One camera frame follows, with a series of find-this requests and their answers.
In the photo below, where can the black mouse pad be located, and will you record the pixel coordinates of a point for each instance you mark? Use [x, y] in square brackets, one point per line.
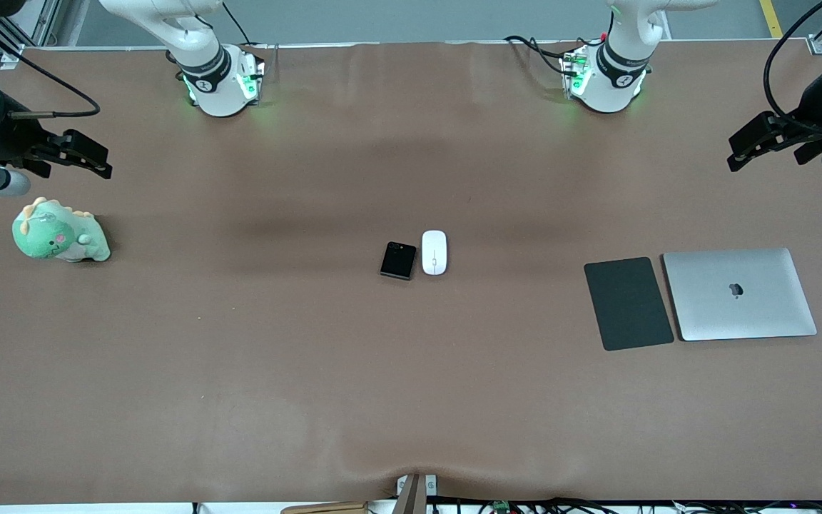
[628, 303]

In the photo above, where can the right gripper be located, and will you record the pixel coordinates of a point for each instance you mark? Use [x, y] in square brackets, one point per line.
[10, 137]

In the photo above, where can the green dinosaur plush toy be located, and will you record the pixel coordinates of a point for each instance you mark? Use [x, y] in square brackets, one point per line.
[54, 235]

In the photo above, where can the brown table cover mat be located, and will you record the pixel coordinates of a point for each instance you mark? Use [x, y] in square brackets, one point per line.
[411, 392]

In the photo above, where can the silver closed laptop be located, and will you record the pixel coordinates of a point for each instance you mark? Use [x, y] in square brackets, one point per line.
[739, 293]

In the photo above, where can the black phone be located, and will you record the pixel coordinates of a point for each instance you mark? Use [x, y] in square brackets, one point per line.
[398, 260]

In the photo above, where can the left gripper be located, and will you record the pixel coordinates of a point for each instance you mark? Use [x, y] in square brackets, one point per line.
[813, 123]

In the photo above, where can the white computer mouse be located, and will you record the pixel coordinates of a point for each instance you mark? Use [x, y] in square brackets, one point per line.
[434, 252]

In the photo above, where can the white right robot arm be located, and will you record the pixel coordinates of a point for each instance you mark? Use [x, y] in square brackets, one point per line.
[215, 86]

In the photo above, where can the brown wooden board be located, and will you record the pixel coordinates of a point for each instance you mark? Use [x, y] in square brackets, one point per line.
[325, 508]

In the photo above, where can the small metal table bracket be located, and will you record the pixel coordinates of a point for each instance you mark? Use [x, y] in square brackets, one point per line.
[431, 485]

